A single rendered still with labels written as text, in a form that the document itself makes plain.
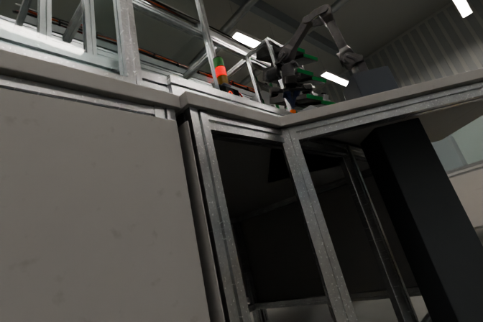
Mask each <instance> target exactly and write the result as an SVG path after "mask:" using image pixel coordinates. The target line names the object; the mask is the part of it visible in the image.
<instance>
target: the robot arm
mask: <svg viewBox="0 0 483 322"><path fill-rule="evenodd" d="M318 15H319V17H320V19H314V18H315V17H317V16H318ZM322 25H325V26H326V27H327V28H328V30H329V31H330V33H331V35H332V37H333V39H334V41H335V43H336V45H337V47H338V49H339V53H337V57H338V59H339V61H340V63H341V65H342V67H345V68H346V69H347V70H351V71H352V73H353V74H354V73H359V72H362V71H366V70H368V67H367V65H366V63H365V61H364V58H363V55H359V54H356V53H355V52H354V51H353V50H352V49H351V48H350V47H349V46H348V45H347V44H346V42H345V40H344V38H343V36H342V34H341V32H340V31H339V28H338V27H337V25H336V21H335V18H334V14H333V12H332V10H331V6H330V5H329V4H324V5H323V6H320V7H318V8H317V9H314V10H313V11H312V12H311V13H310V14H309V15H307V16H305V17H303V21H302V22H301V24H300V26H299V28H298V29H297V30H296V32H295V34H294V35H293V37H292V39H291V41H290V42H289V43H288V44H287V45H286V46H284V47H283V48H282V49H281V51H280V52H279V54H278V57H277V59H276V61H275V65H276V66H275V67H273V68H268V69H267V71H266V73H265V77H266V79H267V82H268V83H271V82H274V81H278V80H280V79H283V85H284V88H283V89H280V87H279V86H277V87H271V89H270V97H271V98H273V97H277V96H278V94H279V93H282V94H283V98H286V100H287V101H288V102H289V104H290V105H291V107H292V108H293V109H294V108H295V101H296V98H297V96H299V94H300V92H301V91H302V93H303V94H309V93H311V91H312V90H313V85H312V84H311V83H306V84H303V87H297V81H301V75H300V73H296V75H295V71H294V67H295V66H297V65H298V64H297V63H296V62H295V61H294V59H295V56H296V52H297V49H298V47H299V46H300V44H301V42H302V41H303V39H304V37H305V36H306V34H307V33H308V31H309V29H310V28H311V27H318V26H322ZM280 62H282V63H283V65H282V64H281V63H280ZM291 92H293V96H292V97H293V99H292V97H291Z"/></svg>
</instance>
